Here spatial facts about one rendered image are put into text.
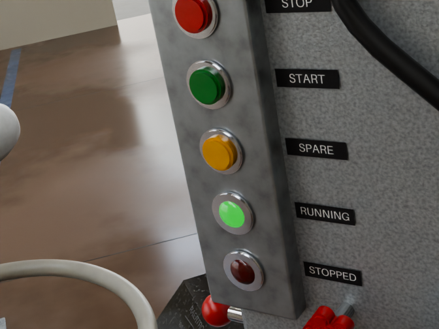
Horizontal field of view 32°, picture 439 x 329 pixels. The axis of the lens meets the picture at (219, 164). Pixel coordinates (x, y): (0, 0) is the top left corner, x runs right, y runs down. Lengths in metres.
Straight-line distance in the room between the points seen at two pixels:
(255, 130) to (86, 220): 3.21
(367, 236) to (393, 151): 0.07
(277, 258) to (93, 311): 2.46
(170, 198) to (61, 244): 0.58
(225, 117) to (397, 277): 0.16
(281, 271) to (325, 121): 0.13
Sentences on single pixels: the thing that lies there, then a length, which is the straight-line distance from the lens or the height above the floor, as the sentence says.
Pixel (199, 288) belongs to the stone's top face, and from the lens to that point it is 1.40.
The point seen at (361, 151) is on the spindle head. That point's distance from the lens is 0.51.
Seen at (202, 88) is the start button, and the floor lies 1.45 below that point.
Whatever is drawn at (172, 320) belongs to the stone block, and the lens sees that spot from 1.42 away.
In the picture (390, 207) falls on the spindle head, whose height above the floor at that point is 1.36.
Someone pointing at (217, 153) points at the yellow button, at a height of 1.40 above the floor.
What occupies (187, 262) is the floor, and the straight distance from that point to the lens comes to 3.15.
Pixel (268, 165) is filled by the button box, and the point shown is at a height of 1.39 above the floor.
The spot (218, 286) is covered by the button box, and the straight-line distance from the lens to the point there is 0.62.
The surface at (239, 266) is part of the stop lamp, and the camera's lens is 0.58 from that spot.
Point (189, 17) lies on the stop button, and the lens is 0.51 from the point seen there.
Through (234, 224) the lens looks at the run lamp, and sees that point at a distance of 0.56.
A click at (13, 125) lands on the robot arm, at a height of 1.20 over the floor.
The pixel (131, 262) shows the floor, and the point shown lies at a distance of 3.26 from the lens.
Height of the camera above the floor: 1.61
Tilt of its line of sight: 24 degrees down
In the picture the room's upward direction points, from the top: 11 degrees counter-clockwise
